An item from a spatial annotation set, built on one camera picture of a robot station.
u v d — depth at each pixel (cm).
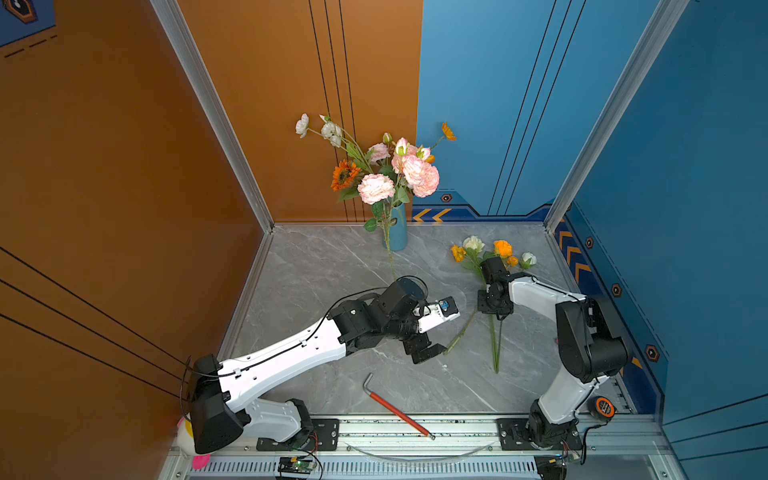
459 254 109
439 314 57
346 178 79
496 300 75
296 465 71
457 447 72
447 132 88
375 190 59
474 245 109
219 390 40
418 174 60
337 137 92
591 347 48
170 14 69
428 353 60
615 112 87
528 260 105
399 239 112
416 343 60
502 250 109
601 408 74
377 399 79
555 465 71
